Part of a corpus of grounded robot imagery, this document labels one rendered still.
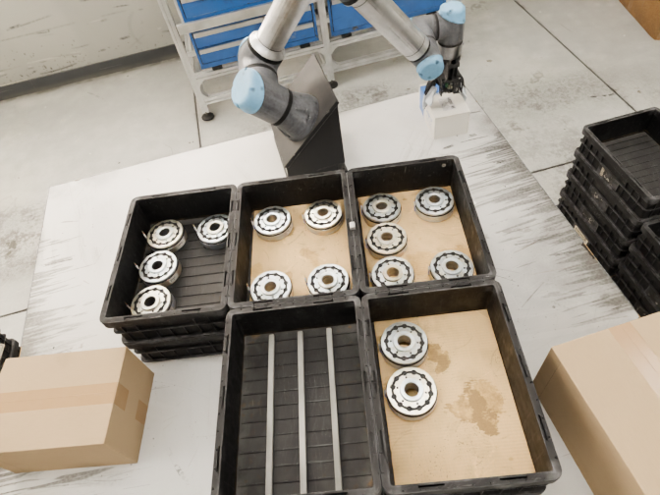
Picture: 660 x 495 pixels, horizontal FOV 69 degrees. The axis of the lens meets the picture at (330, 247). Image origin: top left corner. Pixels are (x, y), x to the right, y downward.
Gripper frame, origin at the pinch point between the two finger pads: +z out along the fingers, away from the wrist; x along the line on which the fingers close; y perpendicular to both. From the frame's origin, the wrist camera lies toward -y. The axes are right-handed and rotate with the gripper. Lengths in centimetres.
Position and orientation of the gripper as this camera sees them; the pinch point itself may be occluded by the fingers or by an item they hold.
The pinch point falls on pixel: (443, 103)
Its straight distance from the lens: 179.2
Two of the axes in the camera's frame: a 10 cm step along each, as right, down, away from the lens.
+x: 9.8, -1.9, -0.1
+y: 1.4, 7.7, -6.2
